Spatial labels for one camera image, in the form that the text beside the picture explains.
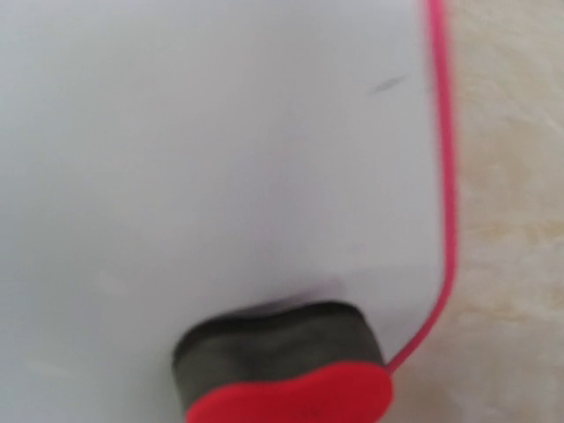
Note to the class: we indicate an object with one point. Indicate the pink framed whiteboard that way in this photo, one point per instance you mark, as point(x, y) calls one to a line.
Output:
point(165, 163)

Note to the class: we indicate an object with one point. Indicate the red whiteboard eraser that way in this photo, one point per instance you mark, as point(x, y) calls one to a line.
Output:
point(319, 362)

